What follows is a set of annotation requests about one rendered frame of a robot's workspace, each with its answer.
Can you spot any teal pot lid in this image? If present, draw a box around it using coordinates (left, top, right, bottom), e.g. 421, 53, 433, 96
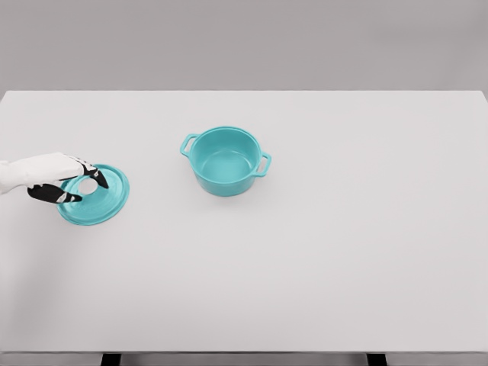
56, 164, 130, 228

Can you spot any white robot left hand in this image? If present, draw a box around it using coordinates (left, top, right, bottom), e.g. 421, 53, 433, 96
14, 152, 110, 207

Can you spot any teal pot with handles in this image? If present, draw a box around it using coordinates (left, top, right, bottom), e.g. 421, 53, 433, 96
179, 127, 272, 197

